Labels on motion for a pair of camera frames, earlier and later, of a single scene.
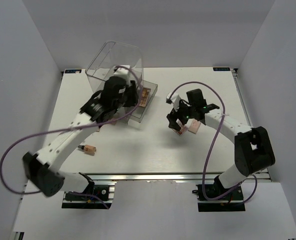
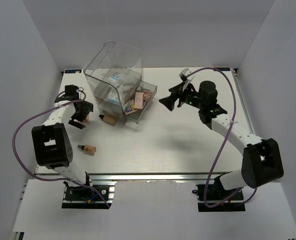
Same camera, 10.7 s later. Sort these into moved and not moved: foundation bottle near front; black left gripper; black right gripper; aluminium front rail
Moved: black right gripper; black left gripper
Not moved: foundation bottle near front; aluminium front rail
